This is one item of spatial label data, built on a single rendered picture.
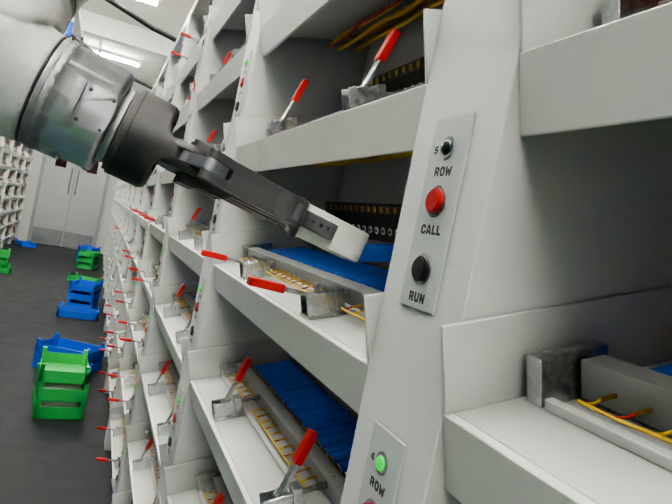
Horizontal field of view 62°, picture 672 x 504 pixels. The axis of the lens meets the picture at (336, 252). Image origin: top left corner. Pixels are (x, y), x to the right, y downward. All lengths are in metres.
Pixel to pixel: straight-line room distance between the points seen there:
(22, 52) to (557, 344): 0.40
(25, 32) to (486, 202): 0.34
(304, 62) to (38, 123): 0.64
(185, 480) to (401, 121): 0.79
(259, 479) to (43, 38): 0.48
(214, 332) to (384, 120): 0.62
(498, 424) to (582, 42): 0.19
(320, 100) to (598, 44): 0.77
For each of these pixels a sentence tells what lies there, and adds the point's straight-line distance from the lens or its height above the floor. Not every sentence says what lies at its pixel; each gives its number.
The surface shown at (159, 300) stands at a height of 0.74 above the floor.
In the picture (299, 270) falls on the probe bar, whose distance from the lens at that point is 0.70.
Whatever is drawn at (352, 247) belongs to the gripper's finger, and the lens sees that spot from 0.53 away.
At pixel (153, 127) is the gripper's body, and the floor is 1.07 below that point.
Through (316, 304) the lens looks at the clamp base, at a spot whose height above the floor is 0.95.
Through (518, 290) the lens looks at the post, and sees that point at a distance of 0.34.
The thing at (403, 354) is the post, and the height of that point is 0.95.
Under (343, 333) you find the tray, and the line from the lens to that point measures 0.49.
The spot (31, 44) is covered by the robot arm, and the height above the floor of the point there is 1.11.
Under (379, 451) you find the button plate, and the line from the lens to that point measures 0.38.
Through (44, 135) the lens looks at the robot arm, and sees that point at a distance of 0.47.
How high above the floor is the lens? 1.01
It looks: 1 degrees down
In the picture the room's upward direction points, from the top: 12 degrees clockwise
